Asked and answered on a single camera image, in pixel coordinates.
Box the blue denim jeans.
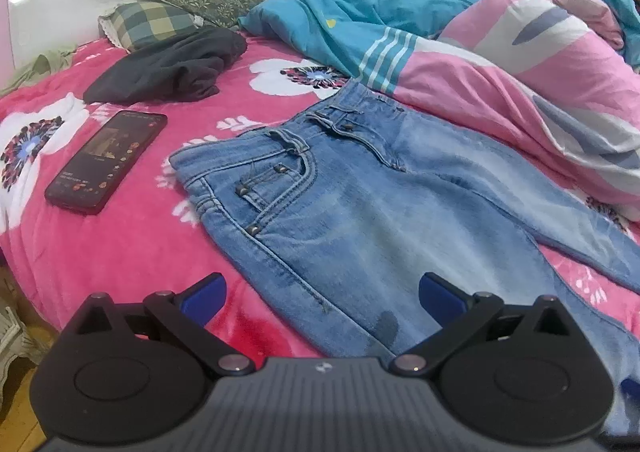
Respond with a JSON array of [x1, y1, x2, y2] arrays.
[[169, 79, 640, 443]]

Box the white lace cloth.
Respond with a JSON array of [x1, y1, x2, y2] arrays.
[[0, 304, 48, 408]]

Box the pink and blue quilt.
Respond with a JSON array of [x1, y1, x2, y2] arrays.
[[237, 0, 640, 223]]

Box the plaid pillow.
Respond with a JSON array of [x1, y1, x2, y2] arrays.
[[97, 1, 203, 53]]

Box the dark grey garment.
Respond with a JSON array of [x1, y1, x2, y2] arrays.
[[82, 26, 248, 105]]

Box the green floral pillow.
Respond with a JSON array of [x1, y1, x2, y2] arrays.
[[137, 0, 271, 30]]

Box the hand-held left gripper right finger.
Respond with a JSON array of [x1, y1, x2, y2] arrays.
[[390, 273, 576, 375]]

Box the red-cased phone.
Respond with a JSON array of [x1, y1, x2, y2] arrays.
[[44, 109, 168, 216]]

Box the light green cloth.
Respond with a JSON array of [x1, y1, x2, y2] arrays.
[[0, 48, 78, 98]]

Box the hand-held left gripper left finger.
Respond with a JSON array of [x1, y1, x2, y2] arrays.
[[62, 273, 256, 375]]

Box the pink floral blanket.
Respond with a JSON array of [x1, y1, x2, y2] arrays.
[[0, 29, 640, 363]]

